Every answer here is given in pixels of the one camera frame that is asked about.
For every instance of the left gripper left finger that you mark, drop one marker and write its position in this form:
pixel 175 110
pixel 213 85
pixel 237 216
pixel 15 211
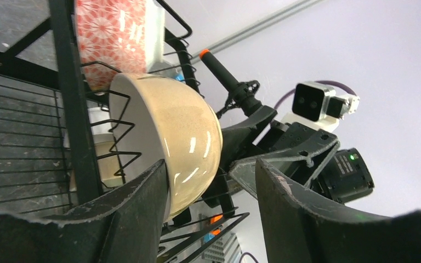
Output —
pixel 123 225

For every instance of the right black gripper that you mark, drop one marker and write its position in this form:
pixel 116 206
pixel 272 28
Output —
pixel 297 151

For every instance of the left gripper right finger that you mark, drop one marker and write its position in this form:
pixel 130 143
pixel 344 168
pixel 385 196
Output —
pixel 300 225

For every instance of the beige ceramic bowl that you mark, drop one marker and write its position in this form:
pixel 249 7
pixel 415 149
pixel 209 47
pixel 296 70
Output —
pixel 156 117

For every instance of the pink floral bowl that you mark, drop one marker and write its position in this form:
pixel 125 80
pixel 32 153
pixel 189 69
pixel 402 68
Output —
pixel 118 36

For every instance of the white bowl behind rack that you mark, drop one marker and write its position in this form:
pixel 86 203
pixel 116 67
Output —
pixel 100 132

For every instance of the black microphone on tripod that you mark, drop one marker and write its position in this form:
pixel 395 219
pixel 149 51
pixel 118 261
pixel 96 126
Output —
pixel 240 94

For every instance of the grey lego baseplate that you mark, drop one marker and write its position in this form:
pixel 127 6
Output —
pixel 226 249

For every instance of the small blue brick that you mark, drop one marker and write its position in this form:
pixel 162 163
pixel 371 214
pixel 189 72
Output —
pixel 208 237

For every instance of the small orange cube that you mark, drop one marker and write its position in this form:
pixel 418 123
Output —
pixel 213 220

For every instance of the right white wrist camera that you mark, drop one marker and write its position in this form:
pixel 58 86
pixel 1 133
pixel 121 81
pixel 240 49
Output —
pixel 320 104

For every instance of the black wire dish rack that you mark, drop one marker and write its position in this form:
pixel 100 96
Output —
pixel 42 93

